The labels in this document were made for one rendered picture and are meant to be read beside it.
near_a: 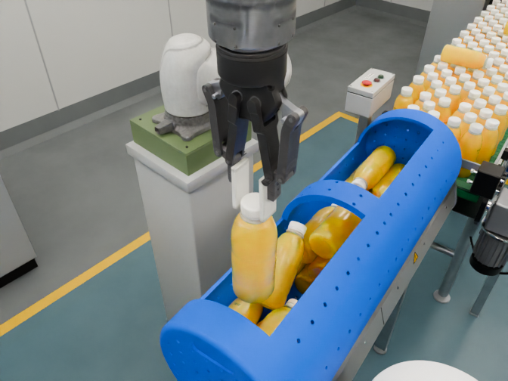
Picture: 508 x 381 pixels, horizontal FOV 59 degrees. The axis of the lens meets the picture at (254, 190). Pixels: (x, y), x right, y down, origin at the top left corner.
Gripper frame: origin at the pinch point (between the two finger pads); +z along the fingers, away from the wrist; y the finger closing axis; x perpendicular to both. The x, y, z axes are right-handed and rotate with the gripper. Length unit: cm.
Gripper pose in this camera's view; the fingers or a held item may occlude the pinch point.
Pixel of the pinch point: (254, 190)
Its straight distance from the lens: 59.1
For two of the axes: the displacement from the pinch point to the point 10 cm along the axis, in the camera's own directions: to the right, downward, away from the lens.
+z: 0.1, 7.7, 6.4
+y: 8.1, 3.7, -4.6
